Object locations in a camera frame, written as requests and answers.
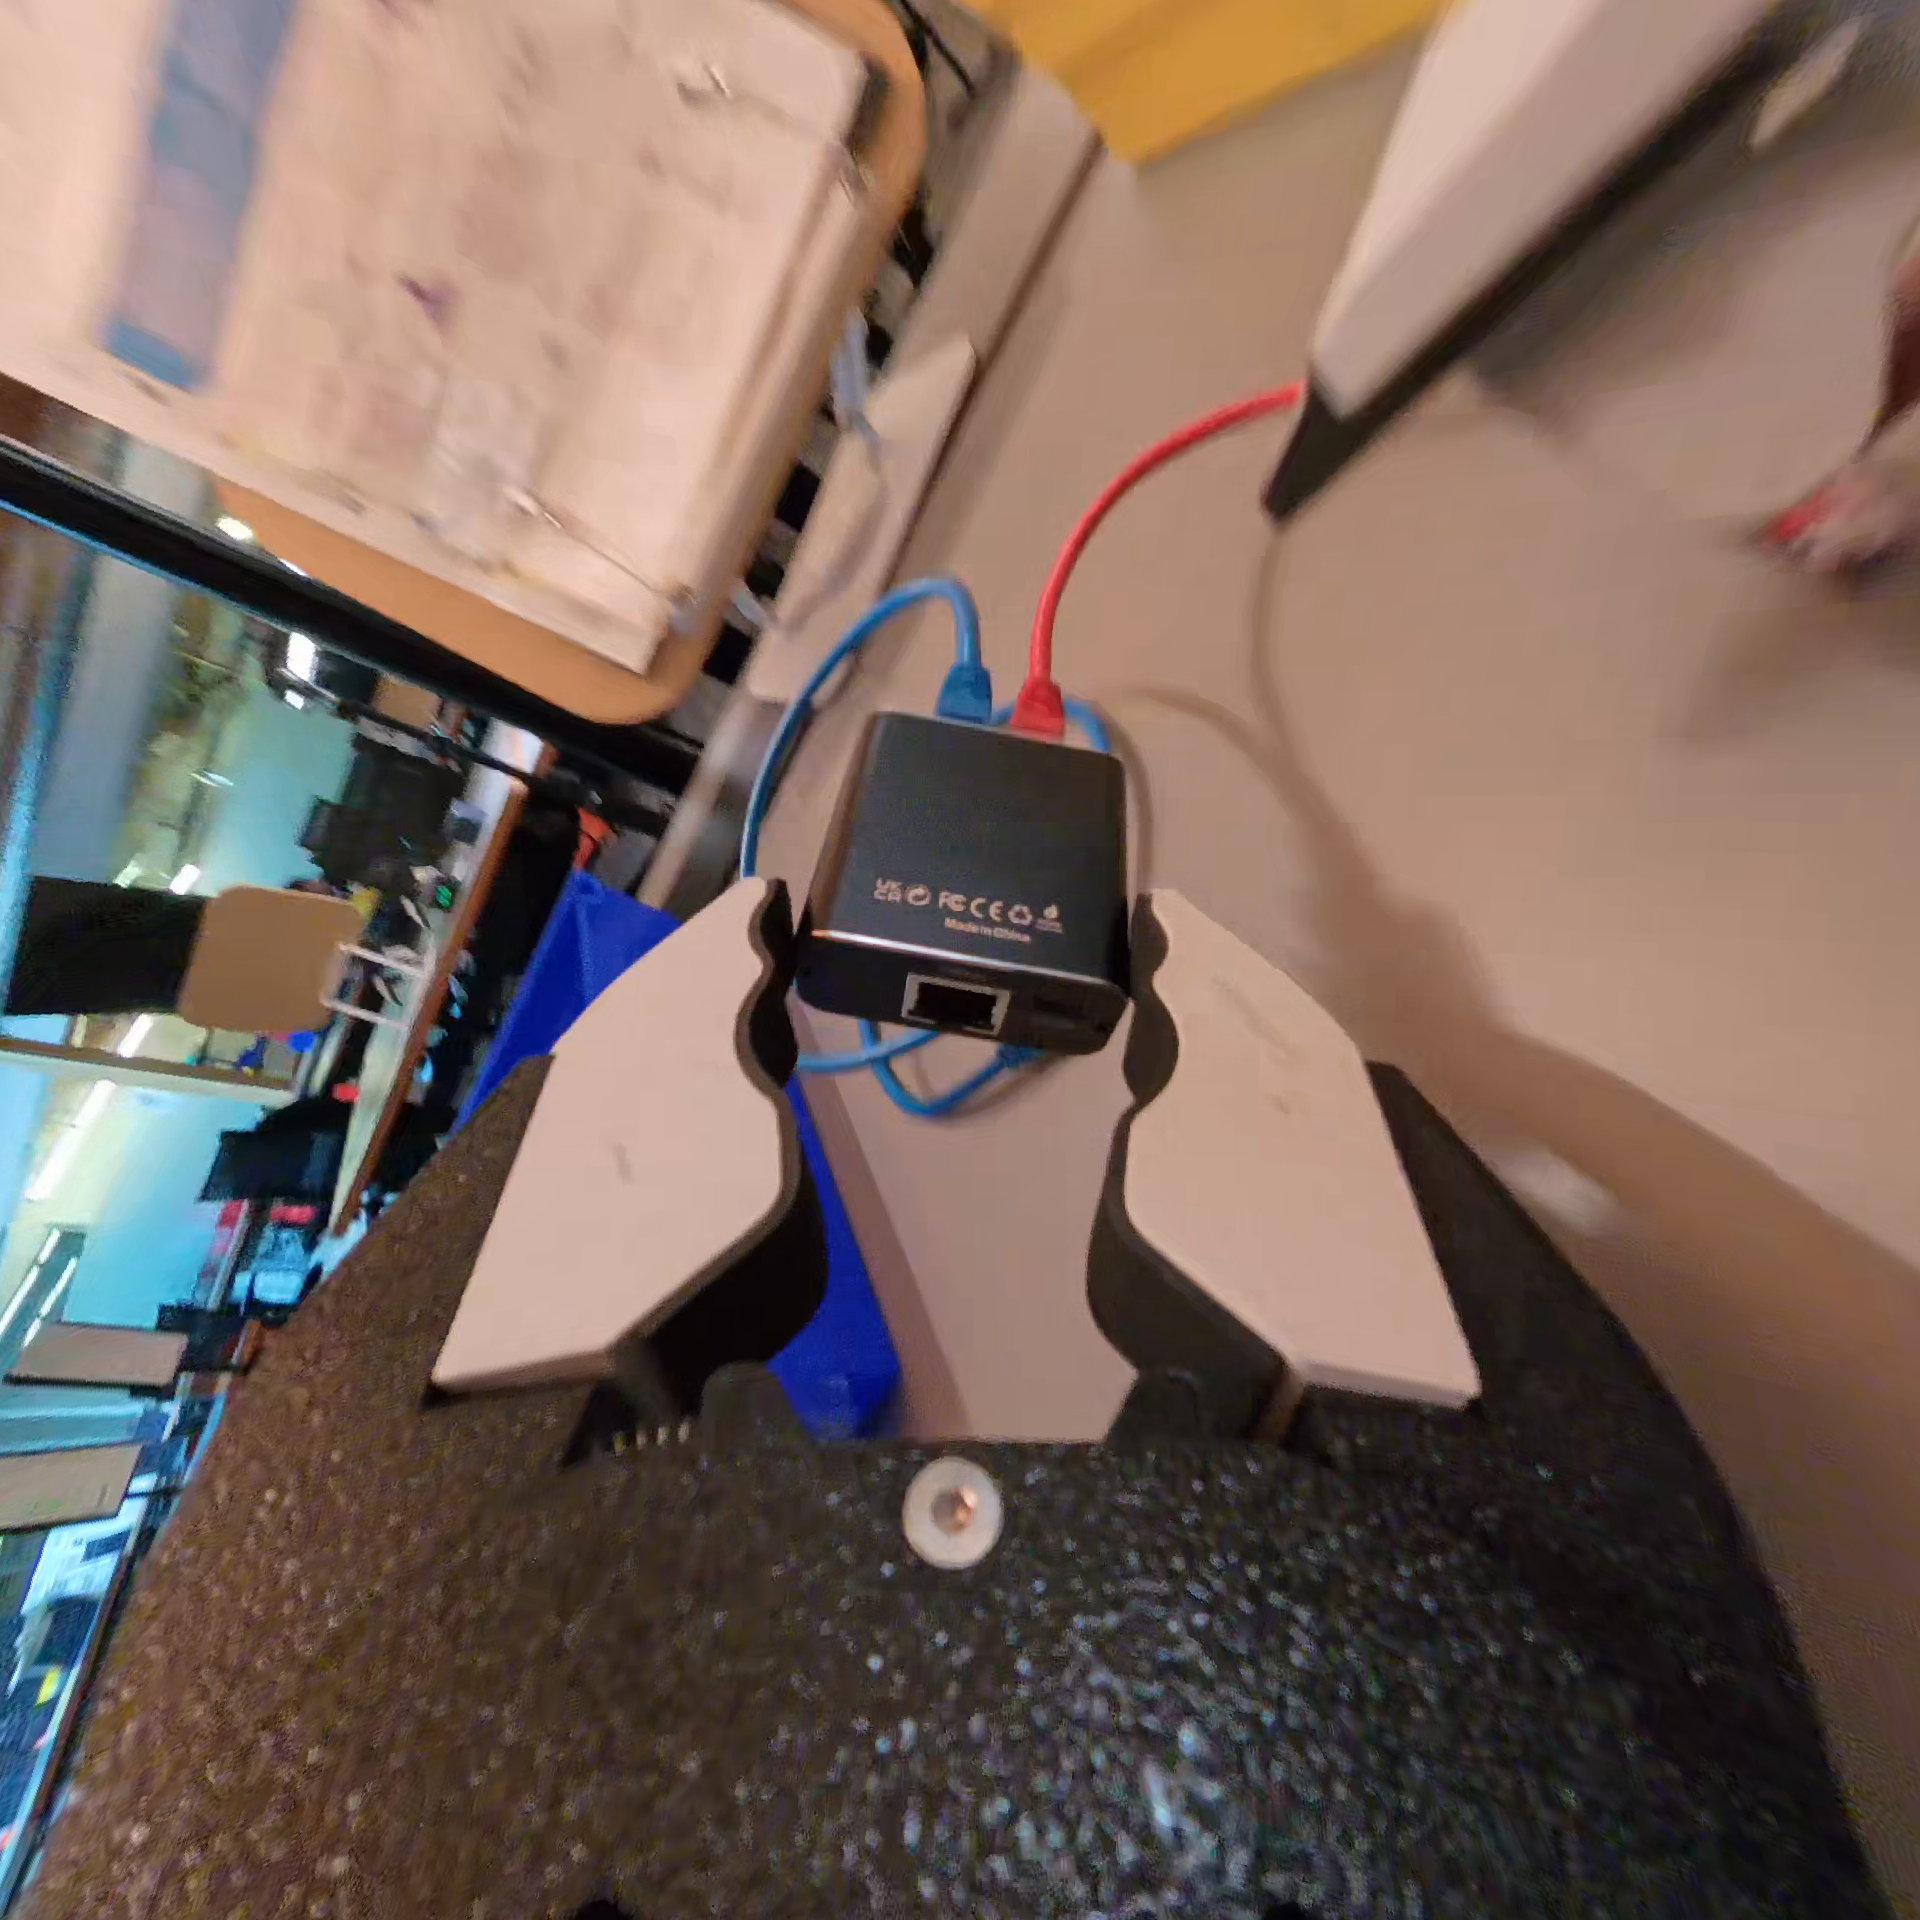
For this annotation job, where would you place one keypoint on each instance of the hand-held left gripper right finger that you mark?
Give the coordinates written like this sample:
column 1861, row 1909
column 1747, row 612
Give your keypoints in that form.
column 1291, row 1186

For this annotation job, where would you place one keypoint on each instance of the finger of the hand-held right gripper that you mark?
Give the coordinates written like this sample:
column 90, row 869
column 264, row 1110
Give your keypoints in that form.
column 1499, row 182

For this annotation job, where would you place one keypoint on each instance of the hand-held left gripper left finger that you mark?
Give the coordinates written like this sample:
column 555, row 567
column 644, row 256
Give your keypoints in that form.
column 644, row 1152

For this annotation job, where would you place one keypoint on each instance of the blue plastic bin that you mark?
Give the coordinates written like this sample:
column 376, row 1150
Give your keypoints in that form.
column 839, row 1319

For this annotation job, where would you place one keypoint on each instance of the black network adapter box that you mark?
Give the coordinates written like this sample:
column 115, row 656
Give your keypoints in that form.
column 973, row 841

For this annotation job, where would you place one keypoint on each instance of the grey desk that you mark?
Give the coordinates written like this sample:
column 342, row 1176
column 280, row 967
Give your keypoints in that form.
column 1499, row 841

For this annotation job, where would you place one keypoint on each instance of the bare wooden board stand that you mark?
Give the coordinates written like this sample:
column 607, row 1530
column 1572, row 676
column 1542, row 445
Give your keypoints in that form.
column 280, row 961

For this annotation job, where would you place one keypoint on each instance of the black panel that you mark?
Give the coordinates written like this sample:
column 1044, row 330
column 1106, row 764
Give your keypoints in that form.
column 100, row 944

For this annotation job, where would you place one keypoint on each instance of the black metal pole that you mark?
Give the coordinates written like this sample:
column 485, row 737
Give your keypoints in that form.
column 302, row 587

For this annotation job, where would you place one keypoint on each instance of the instruction sheet on wooden stand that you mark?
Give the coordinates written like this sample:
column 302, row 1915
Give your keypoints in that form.
column 453, row 268

